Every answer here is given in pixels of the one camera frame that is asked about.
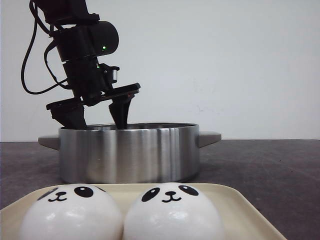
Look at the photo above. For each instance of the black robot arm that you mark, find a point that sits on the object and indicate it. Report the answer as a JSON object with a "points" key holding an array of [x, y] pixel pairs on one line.
{"points": [[80, 38]]}

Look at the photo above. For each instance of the panda bun front left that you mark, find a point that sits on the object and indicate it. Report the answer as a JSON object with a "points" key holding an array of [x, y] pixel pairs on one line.
{"points": [[73, 212]]}

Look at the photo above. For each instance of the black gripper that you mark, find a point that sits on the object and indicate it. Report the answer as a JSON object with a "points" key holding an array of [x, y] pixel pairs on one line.
{"points": [[91, 83]]}

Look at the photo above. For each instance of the panda bun with red bow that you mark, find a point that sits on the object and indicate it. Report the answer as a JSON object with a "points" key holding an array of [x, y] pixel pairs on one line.
{"points": [[173, 211]]}

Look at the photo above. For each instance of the stainless steel steamer pot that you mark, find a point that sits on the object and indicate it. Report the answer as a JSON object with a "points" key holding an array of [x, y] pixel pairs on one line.
{"points": [[142, 153]]}

